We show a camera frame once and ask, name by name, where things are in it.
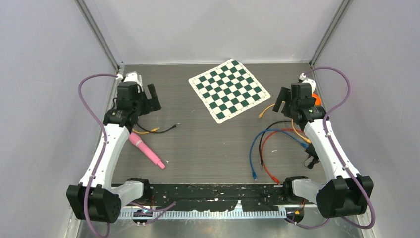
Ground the blue ethernet cable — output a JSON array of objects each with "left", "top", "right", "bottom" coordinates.
[{"left": 249, "top": 129, "right": 309, "bottom": 182}]

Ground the pink marker pen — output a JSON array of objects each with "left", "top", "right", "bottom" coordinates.
[{"left": 129, "top": 132, "right": 166, "bottom": 169}]

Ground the black power cord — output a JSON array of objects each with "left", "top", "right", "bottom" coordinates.
[{"left": 303, "top": 156, "right": 320, "bottom": 170}]

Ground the orange arch toy block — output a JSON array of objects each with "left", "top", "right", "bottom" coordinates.
[{"left": 312, "top": 93, "right": 322, "bottom": 106}]

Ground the short black cable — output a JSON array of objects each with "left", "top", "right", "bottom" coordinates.
[{"left": 136, "top": 122, "right": 180, "bottom": 134}]

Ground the green white chessboard mat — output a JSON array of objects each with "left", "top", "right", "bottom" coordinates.
[{"left": 188, "top": 59, "right": 271, "bottom": 124}]

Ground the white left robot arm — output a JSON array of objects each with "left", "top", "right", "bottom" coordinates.
[{"left": 66, "top": 81, "right": 165, "bottom": 223}]

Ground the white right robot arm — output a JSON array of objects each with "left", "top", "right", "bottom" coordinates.
[{"left": 273, "top": 82, "right": 374, "bottom": 218}]

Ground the black ethernet cable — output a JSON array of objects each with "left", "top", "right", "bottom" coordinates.
[{"left": 259, "top": 120, "right": 293, "bottom": 168}]

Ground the yellow ethernet cable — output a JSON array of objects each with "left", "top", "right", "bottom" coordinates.
[{"left": 258, "top": 104, "right": 311, "bottom": 144}]

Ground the black network switch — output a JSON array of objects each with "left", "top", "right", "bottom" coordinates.
[{"left": 305, "top": 144, "right": 318, "bottom": 158}]

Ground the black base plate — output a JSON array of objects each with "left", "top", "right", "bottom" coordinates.
[{"left": 134, "top": 184, "right": 309, "bottom": 212}]

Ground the red ethernet cable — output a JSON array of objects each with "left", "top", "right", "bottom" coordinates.
[{"left": 261, "top": 128, "right": 304, "bottom": 185}]

